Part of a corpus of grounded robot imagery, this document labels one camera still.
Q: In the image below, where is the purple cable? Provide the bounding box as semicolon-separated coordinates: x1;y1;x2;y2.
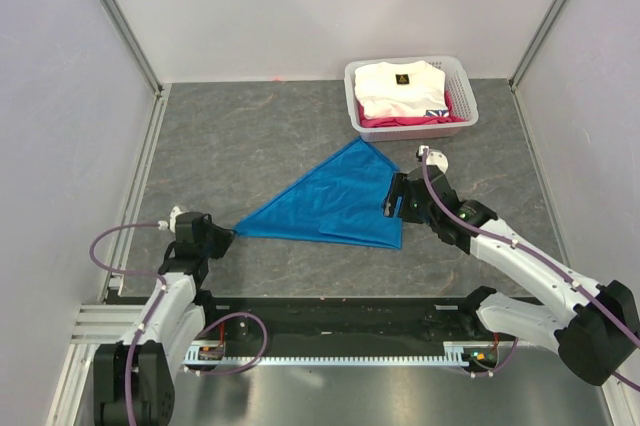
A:
422;148;640;392
89;220;269;426

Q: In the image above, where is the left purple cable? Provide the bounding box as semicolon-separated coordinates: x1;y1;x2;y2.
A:
89;220;269;426

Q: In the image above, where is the left aluminium frame post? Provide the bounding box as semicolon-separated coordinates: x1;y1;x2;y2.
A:
68;0;165;97

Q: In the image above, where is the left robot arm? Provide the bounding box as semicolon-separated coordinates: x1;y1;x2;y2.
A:
92;208;236;425

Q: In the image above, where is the white plastic basket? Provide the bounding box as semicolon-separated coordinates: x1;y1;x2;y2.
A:
344;56;479;142

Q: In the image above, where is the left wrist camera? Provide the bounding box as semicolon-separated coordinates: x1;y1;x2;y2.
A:
155;205;204;236

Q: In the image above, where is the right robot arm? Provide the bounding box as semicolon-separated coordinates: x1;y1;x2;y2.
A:
383;165;639;386

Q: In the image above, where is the slotted cable duct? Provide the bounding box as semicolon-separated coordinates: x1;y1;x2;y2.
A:
183;343;497;368

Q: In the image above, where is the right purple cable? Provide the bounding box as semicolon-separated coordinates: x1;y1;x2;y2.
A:
422;148;640;392

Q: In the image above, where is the right aluminium frame post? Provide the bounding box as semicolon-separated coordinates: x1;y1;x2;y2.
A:
508;0;600;92

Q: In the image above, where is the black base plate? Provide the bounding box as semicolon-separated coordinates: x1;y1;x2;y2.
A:
204;297;511;343

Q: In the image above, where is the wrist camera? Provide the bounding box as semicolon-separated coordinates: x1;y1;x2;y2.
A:
416;145;449;173
155;205;204;236

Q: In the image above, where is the blue cloth napkin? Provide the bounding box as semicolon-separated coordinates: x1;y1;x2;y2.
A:
235;139;403;250

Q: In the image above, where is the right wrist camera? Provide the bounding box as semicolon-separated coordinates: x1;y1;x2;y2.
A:
416;145;449;173

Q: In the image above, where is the pink folded cloth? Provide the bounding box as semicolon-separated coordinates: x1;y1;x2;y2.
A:
358;91;466;128

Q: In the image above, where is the white folded shirt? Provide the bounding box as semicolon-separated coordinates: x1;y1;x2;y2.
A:
354;60;449;120

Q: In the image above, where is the aluminium frame post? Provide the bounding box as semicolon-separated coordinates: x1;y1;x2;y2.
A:
68;0;165;97
508;0;600;92

